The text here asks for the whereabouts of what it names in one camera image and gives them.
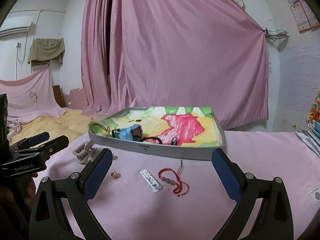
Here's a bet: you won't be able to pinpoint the brown hair tie yellow charm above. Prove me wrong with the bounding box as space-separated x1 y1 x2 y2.
89 122 112 137

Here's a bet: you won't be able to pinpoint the blue smart watch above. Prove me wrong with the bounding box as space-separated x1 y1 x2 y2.
111 124 143 141

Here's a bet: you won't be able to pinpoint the black hair tie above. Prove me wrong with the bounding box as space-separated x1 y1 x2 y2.
138 136 163 145

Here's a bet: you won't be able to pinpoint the grey jewelry tray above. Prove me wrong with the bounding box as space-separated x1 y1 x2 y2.
88 107 226 160

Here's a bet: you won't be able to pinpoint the left hand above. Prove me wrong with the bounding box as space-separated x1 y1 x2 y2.
1 172 39 220

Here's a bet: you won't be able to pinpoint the beige hair claw clip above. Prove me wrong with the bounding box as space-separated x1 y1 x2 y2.
72 140 98 165

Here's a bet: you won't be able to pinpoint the yellow blanket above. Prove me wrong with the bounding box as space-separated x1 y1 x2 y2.
11 109 93 144

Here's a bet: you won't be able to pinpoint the pink embroidered sheet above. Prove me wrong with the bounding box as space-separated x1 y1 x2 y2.
1 65 66 124

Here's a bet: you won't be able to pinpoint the pink table cloth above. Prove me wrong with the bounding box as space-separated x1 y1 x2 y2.
35 129 320 240

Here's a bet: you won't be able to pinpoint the cartoon printed tray liner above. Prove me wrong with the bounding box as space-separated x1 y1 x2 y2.
99 107 224 147

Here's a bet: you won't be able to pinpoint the white cloth label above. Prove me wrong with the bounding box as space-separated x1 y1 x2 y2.
307 184 320 205

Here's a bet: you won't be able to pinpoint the stack of colourful books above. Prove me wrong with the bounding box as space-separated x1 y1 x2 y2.
296 94 320 157

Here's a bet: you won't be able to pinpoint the olive green hanging cloth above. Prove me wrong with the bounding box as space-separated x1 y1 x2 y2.
28 38 65 66

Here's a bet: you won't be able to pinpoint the white air conditioner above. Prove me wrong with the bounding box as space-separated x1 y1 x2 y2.
0 16 33 37

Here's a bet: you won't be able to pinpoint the pink curtain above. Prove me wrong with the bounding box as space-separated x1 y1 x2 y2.
81 0 268 129

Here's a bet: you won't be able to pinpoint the white chain hair clip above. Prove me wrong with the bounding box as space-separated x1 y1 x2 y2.
140 170 161 192

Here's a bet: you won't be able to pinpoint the red beaded string bracelet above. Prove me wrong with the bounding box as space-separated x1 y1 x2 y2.
157 159 190 197

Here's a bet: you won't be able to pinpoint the wire wall basket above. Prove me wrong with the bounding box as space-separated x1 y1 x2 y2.
264 28 289 42

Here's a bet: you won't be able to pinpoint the wall certificates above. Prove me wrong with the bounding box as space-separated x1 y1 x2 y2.
287 0 319 33

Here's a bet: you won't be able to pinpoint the round wall clock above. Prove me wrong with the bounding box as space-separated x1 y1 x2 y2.
235 0 245 9

